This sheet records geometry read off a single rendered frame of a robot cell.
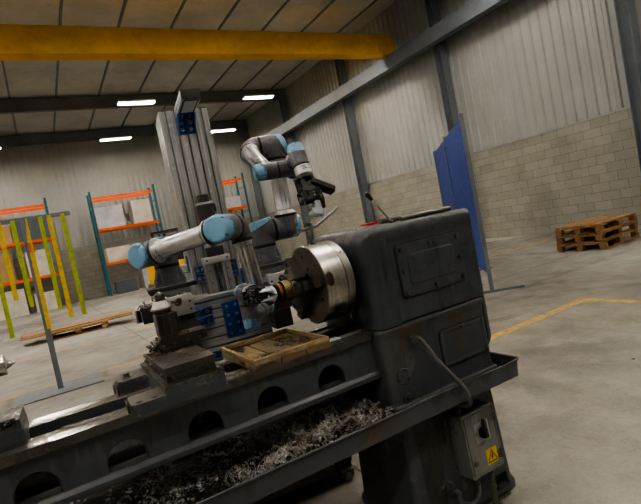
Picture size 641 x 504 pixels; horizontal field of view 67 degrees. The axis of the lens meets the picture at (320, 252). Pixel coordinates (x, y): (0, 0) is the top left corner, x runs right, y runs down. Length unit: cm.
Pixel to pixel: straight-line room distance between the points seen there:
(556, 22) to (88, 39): 1037
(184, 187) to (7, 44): 1012
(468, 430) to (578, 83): 1110
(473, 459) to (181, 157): 195
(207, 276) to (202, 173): 54
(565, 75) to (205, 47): 846
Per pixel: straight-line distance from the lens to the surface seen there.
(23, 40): 1259
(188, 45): 1318
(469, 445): 218
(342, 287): 183
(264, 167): 215
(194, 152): 267
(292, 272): 193
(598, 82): 1254
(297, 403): 180
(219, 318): 244
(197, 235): 214
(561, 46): 1302
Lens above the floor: 131
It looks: 3 degrees down
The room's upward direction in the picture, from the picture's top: 11 degrees counter-clockwise
